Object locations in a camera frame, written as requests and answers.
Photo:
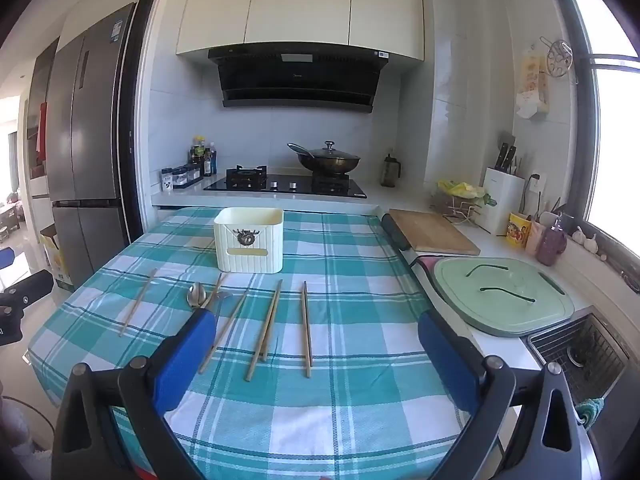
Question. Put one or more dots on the metal spoon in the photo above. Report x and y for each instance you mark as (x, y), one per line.
(196, 294)

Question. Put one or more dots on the blue liquid bottle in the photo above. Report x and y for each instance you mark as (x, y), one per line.
(214, 160)

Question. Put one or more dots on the steel sink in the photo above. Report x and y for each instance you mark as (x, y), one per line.
(580, 355)

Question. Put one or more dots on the yellow cardboard box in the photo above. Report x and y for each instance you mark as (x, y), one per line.
(55, 260)

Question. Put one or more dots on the black gas stove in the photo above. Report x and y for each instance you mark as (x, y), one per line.
(280, 186)

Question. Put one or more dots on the red cloth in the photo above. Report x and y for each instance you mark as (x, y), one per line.
(42, 127)

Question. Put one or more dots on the white wall socket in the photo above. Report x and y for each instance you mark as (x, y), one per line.
(538, 183)

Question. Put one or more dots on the glass wok lid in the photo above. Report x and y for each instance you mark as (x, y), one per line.
(327, 152)

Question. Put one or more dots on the garlic bulbs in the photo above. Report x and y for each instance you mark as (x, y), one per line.
(586, 242)

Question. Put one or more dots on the grey refrigerator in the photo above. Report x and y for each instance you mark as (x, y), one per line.
(95, 135)

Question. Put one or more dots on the cream ribbed utensil box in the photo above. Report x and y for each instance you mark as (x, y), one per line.
(248, 240)

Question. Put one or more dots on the green plastic cutting board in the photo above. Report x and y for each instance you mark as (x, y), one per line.
(500, 305)

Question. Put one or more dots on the white knife block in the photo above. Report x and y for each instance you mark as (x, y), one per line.
(502, 202)

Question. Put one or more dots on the white fuzzy cloth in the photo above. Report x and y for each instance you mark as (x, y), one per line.
(22, 445)

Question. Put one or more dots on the white wall cabinet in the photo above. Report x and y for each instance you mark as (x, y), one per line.
(300, 5)

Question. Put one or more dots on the purple soap dispenser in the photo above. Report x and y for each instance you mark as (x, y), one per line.
(551, 245)

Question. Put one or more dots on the yellow printed cup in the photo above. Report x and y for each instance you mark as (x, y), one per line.
(519, 231)

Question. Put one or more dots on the window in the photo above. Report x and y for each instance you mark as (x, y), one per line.
(612, 110)

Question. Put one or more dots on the teal dish cloth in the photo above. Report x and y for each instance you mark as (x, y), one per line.
(590, 412)

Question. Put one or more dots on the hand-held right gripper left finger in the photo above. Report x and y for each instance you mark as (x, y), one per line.
(186, 355)

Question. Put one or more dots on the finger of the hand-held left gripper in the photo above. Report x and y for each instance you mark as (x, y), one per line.
(32, 287)
(6, 258)

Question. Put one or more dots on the teal plaid tablecloth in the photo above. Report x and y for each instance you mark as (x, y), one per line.
(325, 410)

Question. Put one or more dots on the metal steamer rack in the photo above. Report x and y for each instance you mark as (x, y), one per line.
(559, 57)

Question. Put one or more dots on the brown wooden chopstick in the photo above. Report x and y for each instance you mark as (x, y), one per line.
(216, 285)

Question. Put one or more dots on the hanging plastic packet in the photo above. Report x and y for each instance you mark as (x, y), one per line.
(532, 87)

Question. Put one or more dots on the dark wok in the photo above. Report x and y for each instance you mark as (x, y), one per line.
(327, 165)

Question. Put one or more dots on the black range hood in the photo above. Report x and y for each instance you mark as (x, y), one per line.
(300, 80)

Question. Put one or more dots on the yellow plastic bag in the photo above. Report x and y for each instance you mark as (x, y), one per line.
(462, 190)

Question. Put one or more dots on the light bamboo chopstick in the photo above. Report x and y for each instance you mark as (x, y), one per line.
(137, 302)

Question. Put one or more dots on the dark sauce bottle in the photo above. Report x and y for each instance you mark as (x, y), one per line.
(207, 162)

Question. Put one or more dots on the white label spice jar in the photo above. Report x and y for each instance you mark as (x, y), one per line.
(166, 181)

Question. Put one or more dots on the yellow cap oil bottle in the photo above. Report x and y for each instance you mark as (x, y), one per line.
(198, 152)

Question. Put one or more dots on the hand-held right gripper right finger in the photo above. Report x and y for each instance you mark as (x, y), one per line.
(447, 357)

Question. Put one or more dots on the wooden cutting board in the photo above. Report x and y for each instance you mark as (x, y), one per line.
(435, 232)

